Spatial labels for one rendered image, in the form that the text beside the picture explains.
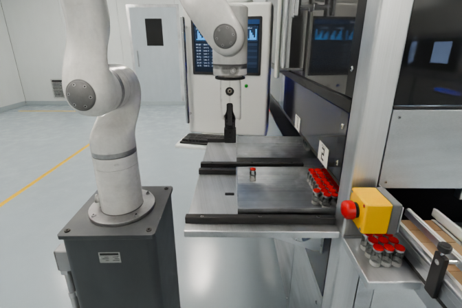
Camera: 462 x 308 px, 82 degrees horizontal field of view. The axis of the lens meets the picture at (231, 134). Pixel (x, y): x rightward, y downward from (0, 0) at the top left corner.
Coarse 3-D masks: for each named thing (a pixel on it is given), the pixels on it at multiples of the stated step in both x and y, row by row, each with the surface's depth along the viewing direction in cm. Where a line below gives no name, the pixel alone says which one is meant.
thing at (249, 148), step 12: (240, 144) 126; (252, 144) 126; (264, 144) 126; (276, 144) 126; (288, 144) 126; (300, 144) 126; (240, 156) 113; (252, 156) 113; (264, 156) 113; (276, 156) 113; (288, 156) 113; (300, 156) 113; (312, 156) 113
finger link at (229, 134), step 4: (232, 124) 66; (228, 128) 68; (232, 128) 68; (224, 132) 70; (228, 132) 69; (232, 132) 69; (224, 136) 70; (228, 136) 69; (232, 136) 69; (224, 140) 70; (228, 140) 70; (232, 140) 70
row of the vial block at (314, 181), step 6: (312, 168) 91; (312, 174) 87; (312, 180) 86; (318, 180) 83; (312, 186) 87; (318, 186) 80; (324, 186) 79; (324, 192) 76; (324, 198) 75; (330, 198) 76; (324, 204) 76
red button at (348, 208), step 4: (344, 200) 57; (348, 200) 57; (344, 204) 56; (348, 204) 56; (352, 204) 56; (340, 208) 58; (344, 208) 56; (348, 208) 55; (352, 208) 55; (344, 212) 56; (348, 212) 55; (352, 212) 55; (356, 212) 55; (344, 216) 56; (348, 216) 55; (352, 216) 55
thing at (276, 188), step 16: (240, 176) 96; (256, 176) 96; (272, 176) 96; (288, 176) 96; (304, 176) 96; (240, 192) 85; (256, 192) 85; (272, 192) 85; (288, 192) 85; (304, 192) 85; (240, 208) 71; (256, 208) 71; (272, 208) 71; (288, 208) 71; (304, 208) 71; (320, 208) 71
